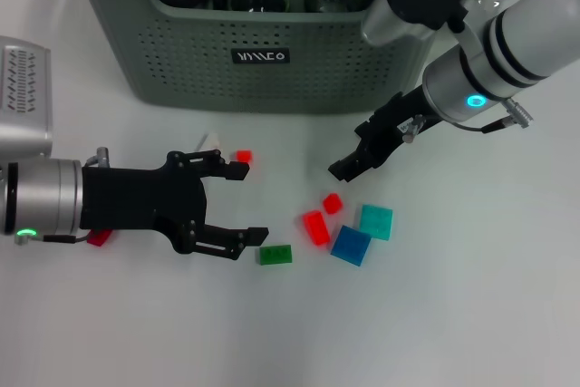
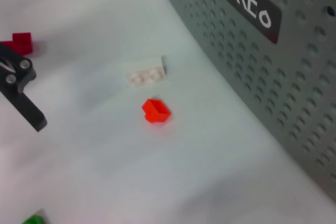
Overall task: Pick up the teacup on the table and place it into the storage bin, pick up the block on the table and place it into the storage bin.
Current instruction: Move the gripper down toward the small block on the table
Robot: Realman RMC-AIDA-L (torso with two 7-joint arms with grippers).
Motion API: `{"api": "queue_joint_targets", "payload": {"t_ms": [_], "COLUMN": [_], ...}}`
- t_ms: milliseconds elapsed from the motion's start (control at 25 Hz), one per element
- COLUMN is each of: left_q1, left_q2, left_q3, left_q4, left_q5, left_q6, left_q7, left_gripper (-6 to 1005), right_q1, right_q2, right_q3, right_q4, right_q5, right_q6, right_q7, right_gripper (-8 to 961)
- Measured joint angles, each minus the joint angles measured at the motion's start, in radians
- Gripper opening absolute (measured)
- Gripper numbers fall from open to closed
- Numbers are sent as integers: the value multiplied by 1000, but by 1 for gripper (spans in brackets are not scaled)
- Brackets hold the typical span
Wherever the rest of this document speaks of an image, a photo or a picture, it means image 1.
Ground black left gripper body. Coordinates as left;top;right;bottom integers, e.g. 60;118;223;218
80;150;209;256

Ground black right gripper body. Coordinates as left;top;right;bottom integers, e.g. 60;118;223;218
355;87;439;169

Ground dark red curved toy brick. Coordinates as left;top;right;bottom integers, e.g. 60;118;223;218
86;228;113;247

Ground teal square toy plate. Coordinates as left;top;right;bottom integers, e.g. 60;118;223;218
360;204;394;241

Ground red slope toy brick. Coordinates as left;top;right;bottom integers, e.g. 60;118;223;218
302;209;331;247

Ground blue square toy plate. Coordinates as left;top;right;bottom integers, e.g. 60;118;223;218
329;225;372;266

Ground grey-green perforated storage bin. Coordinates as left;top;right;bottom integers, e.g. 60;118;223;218
67;0;479;115

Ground green toy brick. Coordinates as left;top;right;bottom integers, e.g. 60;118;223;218
258;244;294;266

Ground white toy brick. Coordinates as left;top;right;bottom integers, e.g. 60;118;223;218
197;132;223;150

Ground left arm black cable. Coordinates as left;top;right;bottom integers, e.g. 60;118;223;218
15;227;92;247

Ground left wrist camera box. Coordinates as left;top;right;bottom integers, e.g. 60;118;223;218
0;35;54;164

